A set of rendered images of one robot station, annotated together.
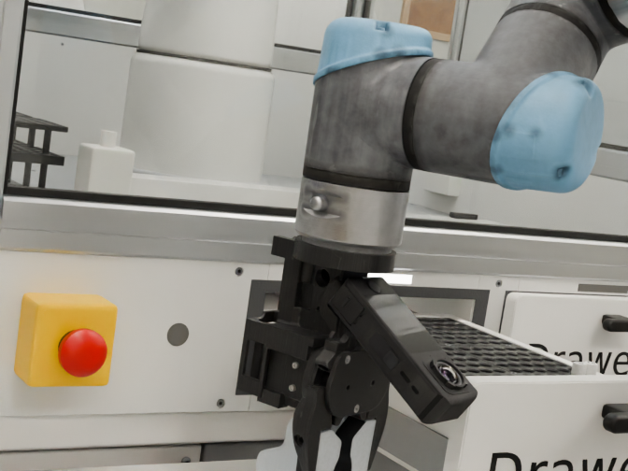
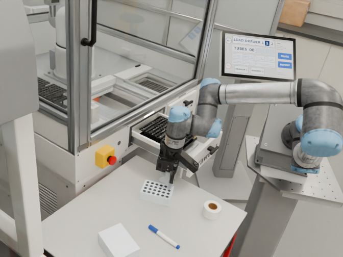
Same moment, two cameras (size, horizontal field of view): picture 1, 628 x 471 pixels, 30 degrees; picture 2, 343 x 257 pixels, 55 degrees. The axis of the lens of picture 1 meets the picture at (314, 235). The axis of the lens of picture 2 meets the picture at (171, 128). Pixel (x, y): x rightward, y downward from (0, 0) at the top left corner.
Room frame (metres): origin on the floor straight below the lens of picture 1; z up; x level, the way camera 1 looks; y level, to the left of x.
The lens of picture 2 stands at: (-0.10, 0.52, 1.71)
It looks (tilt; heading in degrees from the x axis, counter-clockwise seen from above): 31 degrees down; 330
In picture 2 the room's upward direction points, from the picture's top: 9 degrees clockwise
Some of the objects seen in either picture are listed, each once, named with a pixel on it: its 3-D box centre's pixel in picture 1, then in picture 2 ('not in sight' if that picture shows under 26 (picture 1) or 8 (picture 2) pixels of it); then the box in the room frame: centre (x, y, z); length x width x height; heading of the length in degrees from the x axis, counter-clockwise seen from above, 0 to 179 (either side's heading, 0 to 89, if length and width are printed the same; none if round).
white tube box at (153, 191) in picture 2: not in sight; (156, 192); (0.80, 0.02, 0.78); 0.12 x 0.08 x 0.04; 53
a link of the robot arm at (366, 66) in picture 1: (371, 104); (178, 122); (0.81, -0.03, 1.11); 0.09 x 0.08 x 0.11; 61
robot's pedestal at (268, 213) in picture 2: not in sight; (265, 216); (0.83, -0.72, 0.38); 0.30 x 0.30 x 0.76; 56
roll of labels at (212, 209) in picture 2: not in sight; (212, 209); (0.65, -0.15, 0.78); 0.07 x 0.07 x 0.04
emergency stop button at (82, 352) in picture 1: (80, 350); (111, 160); (0.94, 0.18, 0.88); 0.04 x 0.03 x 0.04; 122
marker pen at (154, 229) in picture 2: not in sight; (164, 236); (0.60, 0.08, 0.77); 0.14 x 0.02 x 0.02; 27
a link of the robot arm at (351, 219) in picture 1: (348, 216); (174, 140); (0.81, -0.02, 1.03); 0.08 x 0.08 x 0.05
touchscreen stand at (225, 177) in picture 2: not in sight; (237, 128); (1.54, -0.99, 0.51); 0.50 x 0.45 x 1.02; 161
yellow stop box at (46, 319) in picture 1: (66, 340); (105, 156); (0.97, 0.19, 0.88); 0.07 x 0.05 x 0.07; 122
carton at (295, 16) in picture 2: not in sight; (290, 10); (3.18, -2.80, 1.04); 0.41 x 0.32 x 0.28; 36
